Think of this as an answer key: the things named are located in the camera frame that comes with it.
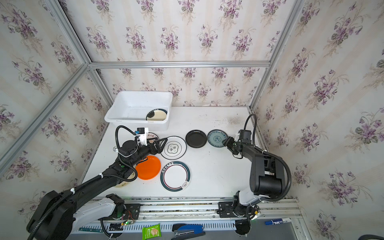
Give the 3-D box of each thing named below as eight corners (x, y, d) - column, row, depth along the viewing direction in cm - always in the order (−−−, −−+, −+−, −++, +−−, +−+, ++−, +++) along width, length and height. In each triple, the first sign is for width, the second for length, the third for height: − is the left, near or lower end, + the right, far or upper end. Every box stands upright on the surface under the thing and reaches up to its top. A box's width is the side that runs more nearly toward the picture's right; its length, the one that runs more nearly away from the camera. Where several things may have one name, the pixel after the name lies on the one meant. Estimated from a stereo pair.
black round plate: (185, 148, 98) (184, 146, 97) (185, 131, 107) (185, 129, 105) (207, 148, 99) (207, 146, 97) (205, 131, 107) (206, 129, 105)
